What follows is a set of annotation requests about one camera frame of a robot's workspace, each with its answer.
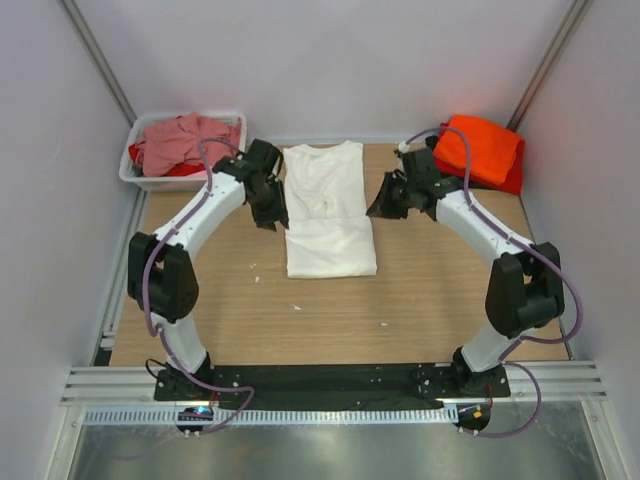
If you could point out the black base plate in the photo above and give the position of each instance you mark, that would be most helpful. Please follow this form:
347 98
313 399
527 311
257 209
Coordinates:
381 387

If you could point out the aluminium corner post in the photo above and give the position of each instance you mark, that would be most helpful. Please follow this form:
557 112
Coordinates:
94 51
561 38

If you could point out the pink crumpled shirt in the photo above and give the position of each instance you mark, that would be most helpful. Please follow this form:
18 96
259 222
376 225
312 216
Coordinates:
168 142

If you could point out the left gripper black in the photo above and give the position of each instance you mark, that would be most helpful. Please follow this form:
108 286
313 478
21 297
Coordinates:
267 219

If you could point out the right aluminium corner post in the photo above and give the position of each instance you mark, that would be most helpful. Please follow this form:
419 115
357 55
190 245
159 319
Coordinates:
561 38

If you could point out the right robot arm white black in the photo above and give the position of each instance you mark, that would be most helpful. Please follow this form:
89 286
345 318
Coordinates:
524 291

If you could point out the black folded t shirt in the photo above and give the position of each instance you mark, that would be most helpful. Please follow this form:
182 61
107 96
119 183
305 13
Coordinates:
431 142

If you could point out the white slotted cable duct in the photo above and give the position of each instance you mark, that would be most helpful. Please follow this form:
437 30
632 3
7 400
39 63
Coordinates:
199 416

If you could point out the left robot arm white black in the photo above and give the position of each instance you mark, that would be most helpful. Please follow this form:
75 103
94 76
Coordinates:
161 277

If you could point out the left aluminium corner post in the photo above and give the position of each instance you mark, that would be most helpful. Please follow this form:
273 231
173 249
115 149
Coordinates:
94 51

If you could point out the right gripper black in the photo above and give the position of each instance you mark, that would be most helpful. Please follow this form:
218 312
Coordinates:
382 207

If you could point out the orange folded t shirt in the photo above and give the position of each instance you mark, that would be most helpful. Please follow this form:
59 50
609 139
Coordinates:
480 147

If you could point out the aluminium frame rail front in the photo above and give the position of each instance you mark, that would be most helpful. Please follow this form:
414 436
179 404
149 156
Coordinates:
558 381

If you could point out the white plastic laundry basket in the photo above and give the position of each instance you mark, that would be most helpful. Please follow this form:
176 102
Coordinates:
130 174

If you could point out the white t shirt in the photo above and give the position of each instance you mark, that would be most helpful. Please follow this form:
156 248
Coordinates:
329 233

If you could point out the red folded t shirt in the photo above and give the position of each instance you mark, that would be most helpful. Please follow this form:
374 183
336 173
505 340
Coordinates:
512 172

